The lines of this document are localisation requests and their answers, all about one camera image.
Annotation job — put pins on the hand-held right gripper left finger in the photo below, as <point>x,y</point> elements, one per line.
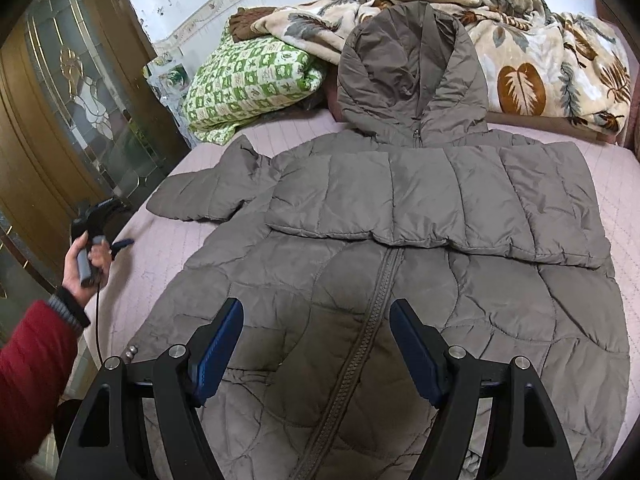
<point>220,350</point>

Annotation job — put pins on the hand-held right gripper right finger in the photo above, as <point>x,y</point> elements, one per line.
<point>415,350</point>

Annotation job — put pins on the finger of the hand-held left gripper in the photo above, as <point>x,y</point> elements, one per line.
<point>124,246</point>

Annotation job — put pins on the grey-brown hooded puffer jacket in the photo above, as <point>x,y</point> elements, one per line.
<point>400,195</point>

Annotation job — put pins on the person's left forearm red sleeve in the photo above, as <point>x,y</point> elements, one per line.
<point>35,360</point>

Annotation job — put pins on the person's left hand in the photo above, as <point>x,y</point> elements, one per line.
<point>74,275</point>

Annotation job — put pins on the bed with pink quilted sheet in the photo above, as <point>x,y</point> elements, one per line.
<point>150,255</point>

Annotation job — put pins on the wooden door with glass panel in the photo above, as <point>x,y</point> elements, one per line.
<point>45,110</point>

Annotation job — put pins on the clear plastic bag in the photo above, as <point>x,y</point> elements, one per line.
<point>167,85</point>

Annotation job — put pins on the green white patterned pillow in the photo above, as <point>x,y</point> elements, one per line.
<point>245,85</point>

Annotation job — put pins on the brown cloth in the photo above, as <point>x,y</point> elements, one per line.
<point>250,22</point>

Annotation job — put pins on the leaf printed beige blanket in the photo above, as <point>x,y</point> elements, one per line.
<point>540,60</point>

